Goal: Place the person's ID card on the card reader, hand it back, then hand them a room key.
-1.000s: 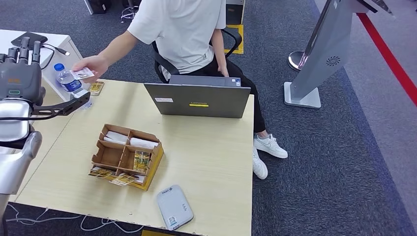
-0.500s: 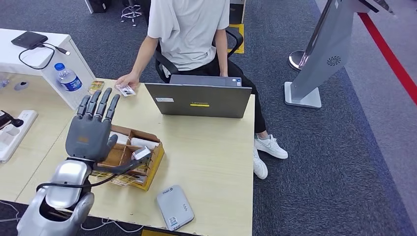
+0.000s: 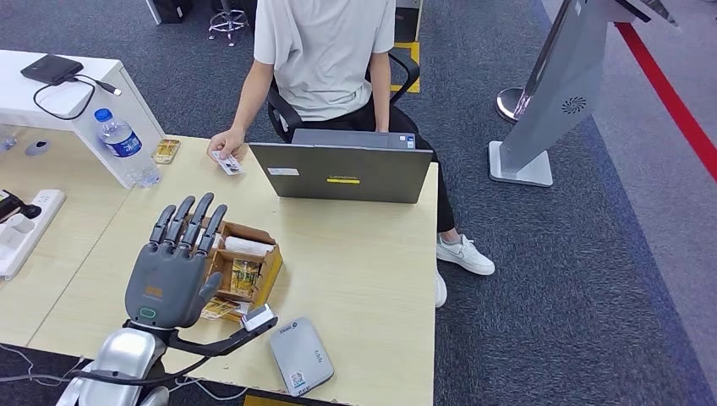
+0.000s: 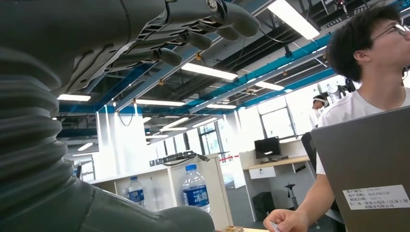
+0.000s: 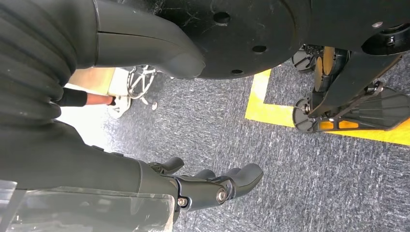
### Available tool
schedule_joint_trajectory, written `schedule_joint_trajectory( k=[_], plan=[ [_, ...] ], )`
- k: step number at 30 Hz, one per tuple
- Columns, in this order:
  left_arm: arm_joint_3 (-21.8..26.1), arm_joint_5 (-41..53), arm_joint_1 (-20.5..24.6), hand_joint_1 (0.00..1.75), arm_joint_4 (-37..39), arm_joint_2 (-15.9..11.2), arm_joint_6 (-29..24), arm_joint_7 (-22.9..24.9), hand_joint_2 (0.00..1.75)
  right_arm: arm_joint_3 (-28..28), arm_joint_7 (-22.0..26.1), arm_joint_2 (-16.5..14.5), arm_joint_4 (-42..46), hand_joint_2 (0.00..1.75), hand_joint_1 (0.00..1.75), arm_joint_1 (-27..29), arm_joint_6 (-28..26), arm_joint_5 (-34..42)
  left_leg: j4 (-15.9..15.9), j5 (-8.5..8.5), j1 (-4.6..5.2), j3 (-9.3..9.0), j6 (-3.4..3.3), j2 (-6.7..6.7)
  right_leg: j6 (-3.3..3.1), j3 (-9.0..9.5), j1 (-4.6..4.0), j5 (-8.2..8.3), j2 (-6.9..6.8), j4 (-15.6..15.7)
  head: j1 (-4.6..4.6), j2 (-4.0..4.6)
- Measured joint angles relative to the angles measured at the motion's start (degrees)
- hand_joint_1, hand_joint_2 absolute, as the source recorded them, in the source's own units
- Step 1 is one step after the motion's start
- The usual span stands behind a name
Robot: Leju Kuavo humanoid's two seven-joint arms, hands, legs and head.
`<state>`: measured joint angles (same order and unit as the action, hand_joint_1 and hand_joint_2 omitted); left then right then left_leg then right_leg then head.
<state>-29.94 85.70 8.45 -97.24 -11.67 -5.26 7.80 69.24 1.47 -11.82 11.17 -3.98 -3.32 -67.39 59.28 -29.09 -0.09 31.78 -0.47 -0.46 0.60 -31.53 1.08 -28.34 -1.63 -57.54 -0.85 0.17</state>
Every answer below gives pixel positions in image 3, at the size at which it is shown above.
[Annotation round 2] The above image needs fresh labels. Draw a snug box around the black USB cable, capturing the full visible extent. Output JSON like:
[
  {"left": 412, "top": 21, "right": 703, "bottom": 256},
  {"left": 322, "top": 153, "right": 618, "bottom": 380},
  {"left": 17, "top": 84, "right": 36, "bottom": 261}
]
[{"left": 33, "top": 74, "right": 123, "bottom": 122}]

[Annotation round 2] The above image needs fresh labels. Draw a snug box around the yellow edged dark panel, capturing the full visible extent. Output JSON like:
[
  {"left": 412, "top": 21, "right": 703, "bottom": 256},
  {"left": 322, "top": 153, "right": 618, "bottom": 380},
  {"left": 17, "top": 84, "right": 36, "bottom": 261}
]
[{"left": 244, "top": 394, "right": 315, "bottom": 406}]

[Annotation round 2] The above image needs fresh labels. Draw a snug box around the person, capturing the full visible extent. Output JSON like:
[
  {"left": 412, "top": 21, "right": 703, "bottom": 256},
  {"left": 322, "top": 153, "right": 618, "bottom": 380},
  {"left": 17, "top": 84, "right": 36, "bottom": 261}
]
[{"left": 205, "top": 0, "right": 496, "bottom": 310}]

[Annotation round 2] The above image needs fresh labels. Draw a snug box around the chrome stool base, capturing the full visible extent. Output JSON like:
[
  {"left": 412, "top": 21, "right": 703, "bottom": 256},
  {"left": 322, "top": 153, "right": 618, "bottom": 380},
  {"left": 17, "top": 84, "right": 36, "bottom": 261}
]
[{"left": 208, "top": 0, "right": 250, "bottom": 47}]

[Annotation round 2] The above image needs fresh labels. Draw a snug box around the clear water bottle blue cap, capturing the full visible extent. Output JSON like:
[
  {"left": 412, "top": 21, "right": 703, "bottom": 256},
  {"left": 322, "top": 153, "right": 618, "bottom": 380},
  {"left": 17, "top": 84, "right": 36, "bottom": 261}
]
[{"left": 94, "top": 108, "right": 162, "bottom": 190}]

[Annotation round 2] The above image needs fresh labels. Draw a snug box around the white paper sleeve stack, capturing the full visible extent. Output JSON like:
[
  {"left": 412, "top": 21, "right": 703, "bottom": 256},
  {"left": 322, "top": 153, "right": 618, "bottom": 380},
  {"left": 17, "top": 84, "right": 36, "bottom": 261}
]
[{"left": 223, "top": 235, "right": 276, "bottom": 259}]

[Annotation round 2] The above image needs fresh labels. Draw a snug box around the chrome stanchion base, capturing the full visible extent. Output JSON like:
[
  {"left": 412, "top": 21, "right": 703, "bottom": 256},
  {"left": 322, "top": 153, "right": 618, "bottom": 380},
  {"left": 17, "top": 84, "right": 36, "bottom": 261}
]
[{"left": 495, "top": 86, "right": 534, "bottom": 123}]

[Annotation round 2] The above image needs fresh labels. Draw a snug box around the white charger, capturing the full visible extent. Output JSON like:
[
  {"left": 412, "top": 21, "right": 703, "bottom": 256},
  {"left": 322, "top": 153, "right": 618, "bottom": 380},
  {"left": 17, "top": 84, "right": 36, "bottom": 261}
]
[{"left": 0, "top": 215, "right": 36, "bottom": 250}]

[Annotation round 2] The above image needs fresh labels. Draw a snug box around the white desk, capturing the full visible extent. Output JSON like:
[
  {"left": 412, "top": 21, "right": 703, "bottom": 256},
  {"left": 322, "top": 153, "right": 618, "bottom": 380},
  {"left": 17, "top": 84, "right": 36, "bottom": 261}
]
[{"left": 0, "top": 49, "right": 167, "bottom": 190}]

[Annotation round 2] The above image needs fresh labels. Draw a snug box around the grey laptop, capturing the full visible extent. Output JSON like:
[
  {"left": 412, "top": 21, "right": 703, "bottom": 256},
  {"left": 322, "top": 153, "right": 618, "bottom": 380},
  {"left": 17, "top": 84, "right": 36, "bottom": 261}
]
[{"left": 249, "top": 129, "right": 435, "bottom": 205}]

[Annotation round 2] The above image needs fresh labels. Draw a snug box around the dark cabinet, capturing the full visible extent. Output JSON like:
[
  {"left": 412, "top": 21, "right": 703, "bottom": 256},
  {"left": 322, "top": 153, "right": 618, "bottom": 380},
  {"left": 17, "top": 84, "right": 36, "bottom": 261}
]
[{"left": 393, "top": 0, "right": 424, "bottom": 44}]

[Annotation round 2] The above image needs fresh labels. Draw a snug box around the black office chair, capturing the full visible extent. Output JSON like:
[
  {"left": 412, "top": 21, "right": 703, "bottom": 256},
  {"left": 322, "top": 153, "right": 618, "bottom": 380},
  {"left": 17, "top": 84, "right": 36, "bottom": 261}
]
[{"left": 265, "top": 46, "right": 421, "bottom": 144}]

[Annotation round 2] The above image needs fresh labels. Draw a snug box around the white power strip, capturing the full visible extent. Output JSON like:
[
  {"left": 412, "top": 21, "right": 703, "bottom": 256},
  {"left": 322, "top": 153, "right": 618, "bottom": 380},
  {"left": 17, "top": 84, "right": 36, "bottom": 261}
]
[{"left": 0, "top": 189, "right": 67, "bottom": 282}]

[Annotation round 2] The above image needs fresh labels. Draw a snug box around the person's right hand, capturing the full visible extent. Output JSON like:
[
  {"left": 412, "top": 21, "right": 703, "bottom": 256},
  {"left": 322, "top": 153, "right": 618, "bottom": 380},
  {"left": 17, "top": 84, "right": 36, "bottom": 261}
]
[{"left": 205, "top": 127, "right": 248, "bottom": 165}]

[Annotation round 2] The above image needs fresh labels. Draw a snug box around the grey card reader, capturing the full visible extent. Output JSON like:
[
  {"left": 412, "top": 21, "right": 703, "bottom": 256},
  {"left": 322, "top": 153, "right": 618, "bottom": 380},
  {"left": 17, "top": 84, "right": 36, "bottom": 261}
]
[{"left": 270, "top": 317, "right": 336, "bottom": 398}]

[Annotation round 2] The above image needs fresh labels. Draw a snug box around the grey kiosk stand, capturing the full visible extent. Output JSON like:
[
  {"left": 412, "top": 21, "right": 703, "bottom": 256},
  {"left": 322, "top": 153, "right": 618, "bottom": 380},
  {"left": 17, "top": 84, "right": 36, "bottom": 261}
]
[{"left": 489, "top": 0, "right": 685, "bottom": 189}]

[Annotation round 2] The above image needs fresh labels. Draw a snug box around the black external drive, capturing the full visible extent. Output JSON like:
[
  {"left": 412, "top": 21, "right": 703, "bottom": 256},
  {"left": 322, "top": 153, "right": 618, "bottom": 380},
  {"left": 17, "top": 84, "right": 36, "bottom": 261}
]
[{"left": 20, "top": 54, "right": 85, "bottom": 86}]

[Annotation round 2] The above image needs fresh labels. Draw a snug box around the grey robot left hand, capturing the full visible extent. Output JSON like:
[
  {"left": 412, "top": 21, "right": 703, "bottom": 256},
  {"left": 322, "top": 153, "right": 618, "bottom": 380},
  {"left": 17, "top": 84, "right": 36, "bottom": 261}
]
[{"left": 123, "top": 192, "right": 229, "bottom": 330}]

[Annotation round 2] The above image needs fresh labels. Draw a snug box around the cardboard organiser box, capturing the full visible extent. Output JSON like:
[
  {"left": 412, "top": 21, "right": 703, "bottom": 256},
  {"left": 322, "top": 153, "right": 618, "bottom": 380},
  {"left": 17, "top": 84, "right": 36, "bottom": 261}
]
[{"left": 184, "top": 214, "right": 284, "bottom": 325}]

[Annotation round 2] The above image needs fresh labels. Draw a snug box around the white ID card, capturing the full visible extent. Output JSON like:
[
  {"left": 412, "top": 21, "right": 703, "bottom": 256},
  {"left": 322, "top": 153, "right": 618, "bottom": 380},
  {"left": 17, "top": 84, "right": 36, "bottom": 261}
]
[{"left": 211, "top": 150, "right": 246, "bottom": 177}]

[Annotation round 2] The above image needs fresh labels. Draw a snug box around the black computer case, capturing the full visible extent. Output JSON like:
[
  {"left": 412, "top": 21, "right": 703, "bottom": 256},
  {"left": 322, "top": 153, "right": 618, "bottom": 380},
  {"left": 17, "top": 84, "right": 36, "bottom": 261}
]
[{"left": 145, "top": 0, "right": 194, "bottom": 25}]

